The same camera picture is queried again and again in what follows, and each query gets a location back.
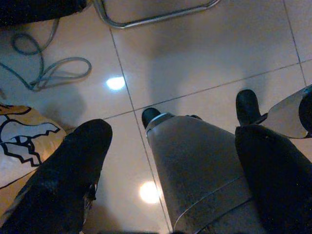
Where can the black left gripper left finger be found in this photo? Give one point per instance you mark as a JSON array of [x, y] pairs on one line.
[[61, 182]]

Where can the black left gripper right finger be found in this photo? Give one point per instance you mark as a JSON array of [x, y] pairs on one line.
[[280, 182]]

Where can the yellow egg print blanket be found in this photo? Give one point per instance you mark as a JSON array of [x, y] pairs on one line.
[[36, 119]]

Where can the silver right robot leg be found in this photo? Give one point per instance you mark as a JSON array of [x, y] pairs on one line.
[[285, 114]]

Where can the silver robot leg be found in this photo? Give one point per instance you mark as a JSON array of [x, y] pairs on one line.
[[195, 165], [285, 114]]

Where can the black right robot foot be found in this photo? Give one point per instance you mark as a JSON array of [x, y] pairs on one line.
[[246, 107]]

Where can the black robot foot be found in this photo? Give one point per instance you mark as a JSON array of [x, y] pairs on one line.
[[246, 107], [150, 116]]

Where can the silver left robot leg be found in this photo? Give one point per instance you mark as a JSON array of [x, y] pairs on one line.
[[195, 165]]

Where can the black left robot foot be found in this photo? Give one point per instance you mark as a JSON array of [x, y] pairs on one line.
[[150, 116]]

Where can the black fabric object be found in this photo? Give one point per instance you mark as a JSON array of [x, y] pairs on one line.
[[36, 9]]

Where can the chrome tube chair frame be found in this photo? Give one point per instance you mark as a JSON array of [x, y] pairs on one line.
[[122, 25]]

